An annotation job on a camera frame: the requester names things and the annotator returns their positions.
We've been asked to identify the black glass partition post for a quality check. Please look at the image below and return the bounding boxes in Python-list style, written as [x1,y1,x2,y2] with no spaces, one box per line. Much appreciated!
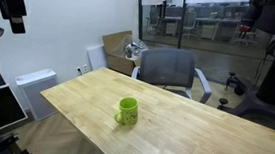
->
[134,0,147,41]
[176,0,188,51]

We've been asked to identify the green mug with print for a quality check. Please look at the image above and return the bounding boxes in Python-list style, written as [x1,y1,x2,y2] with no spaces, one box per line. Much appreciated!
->
[112,95,141,127]

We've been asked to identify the grey background cabinet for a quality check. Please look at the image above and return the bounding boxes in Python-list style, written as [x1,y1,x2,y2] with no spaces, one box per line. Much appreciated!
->
[200,22,217,41]

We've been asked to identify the clear plastic wrap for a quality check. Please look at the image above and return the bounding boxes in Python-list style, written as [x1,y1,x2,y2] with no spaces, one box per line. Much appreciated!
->
[123,35,151,61]

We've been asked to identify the white wall outlet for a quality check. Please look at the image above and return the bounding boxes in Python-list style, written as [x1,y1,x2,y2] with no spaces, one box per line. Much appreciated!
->
[75,63,90,78]

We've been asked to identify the white air purifier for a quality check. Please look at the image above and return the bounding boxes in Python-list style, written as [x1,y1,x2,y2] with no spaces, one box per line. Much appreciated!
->
[11,65,62,124]

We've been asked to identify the white background office chair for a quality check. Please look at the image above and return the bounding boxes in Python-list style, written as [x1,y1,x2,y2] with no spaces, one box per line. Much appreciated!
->
[233,26,260,47]
[180,10,199,40]

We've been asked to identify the grey mesh office chair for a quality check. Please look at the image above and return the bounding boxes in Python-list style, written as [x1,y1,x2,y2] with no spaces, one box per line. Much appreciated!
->
[129,45,216,105]

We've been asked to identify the white flat panel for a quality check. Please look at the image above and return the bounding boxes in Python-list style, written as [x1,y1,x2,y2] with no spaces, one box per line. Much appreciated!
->
[85,43,110,72]

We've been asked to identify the red hanging object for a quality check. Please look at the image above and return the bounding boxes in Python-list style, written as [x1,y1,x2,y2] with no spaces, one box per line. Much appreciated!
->
[237,25,252,40]

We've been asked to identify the open cardboard box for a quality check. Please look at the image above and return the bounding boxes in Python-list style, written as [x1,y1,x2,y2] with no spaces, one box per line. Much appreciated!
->
[99,28,145,77]

